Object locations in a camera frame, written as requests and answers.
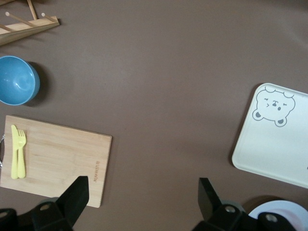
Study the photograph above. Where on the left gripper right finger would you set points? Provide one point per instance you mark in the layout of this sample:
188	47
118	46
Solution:
211	207

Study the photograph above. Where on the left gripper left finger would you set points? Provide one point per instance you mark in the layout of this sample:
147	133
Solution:
69	202

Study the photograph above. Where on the white round plate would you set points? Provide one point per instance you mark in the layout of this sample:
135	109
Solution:
276	207

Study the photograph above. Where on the wooden cutting board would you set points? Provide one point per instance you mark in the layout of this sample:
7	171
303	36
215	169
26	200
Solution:
60	156

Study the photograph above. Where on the yellow plastic fork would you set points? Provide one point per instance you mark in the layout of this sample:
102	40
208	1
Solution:
21	154

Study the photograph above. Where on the yellow plastic knife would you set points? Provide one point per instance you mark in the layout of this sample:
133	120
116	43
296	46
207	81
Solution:
14	144

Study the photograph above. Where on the cream bear print tray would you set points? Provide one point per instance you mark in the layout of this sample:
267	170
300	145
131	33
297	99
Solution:
276	149

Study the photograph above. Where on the blue bowl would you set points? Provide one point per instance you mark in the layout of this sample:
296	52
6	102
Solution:
16	79

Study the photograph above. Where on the wooden dish rack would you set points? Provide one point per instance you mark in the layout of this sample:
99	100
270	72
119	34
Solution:
24	27

